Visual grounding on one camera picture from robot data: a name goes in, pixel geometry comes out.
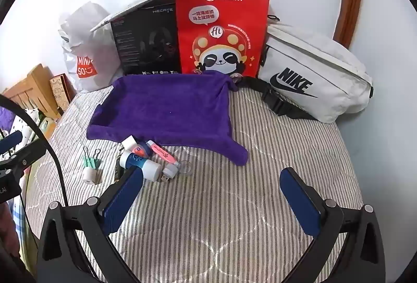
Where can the pink tube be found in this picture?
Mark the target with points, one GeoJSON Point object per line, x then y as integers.
{"type": "Point", "coordinates": [161, 152]}

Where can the white plastic shopping bag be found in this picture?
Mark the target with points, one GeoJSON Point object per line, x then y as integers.
{"type": "Point", "coordinates": [86, 52]}

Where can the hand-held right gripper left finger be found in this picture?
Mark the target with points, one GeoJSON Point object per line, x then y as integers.
{"type": "Point", "coordinates": [121, 201]}

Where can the purple towel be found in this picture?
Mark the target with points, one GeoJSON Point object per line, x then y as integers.
{"type": "Point", "coordinates": [169, 107]}

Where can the striped mattress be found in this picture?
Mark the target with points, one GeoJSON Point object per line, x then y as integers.
{"type": "Point", "coordinates": [228, 205]}

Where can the small white paper roll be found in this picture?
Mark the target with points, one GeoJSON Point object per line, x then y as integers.
{"type": "Point", "coordinates": [88, 175]}

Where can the patterned brown book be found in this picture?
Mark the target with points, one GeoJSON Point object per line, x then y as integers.
{"type": "Point", "coordinates": [60, 91]}

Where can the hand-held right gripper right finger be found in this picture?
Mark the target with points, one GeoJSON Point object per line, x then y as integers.
{"type": "Point", "coordinates": [299, 201]}

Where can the person's left forearm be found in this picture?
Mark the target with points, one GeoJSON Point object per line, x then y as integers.
{"type": "Point", "coordinates": [5, 219]}

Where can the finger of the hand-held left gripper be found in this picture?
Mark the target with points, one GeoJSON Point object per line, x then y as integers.
{"type": "Point", "coordinates": [11, 139]}
{"type": "Point", "coordinates": [31, 152]}

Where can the black headphone box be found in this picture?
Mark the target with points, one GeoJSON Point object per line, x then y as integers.
{"type": "Point", "coordinates": [143, 42]}

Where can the spotted white cloth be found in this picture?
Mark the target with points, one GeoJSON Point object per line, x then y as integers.
{"type": "Point", "coordinates": [22, 122]}

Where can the red paper bag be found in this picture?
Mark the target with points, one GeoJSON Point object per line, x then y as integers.
{"type": "Point", "coordinates": [221, 29]}

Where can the black and gold tin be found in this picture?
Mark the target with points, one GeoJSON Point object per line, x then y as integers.
{"type": "Point", "coordinates": [119, 169]}

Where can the white waist bag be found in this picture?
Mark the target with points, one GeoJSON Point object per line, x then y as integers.
{"type": "Point", "coordinates": [312, 74]}

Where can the green binder clip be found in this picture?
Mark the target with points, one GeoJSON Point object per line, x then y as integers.
{"type": "Point", "coordinates": [89, 162]}

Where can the blue and white bottle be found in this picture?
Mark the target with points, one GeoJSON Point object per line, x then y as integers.
{"type": "Point", "coordinates": [143, 163]}

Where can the small pink balm jar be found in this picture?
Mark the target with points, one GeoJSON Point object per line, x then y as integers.
{"type": "Point", "coordinates": [139, 150]}

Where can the small white adapter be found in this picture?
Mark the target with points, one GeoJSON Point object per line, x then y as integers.
{"type": "Point", "coordinates": [169, 172]}

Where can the white charger plug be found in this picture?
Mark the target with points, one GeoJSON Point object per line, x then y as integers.
{"type": "Point", "coordinates": [129, 142]}

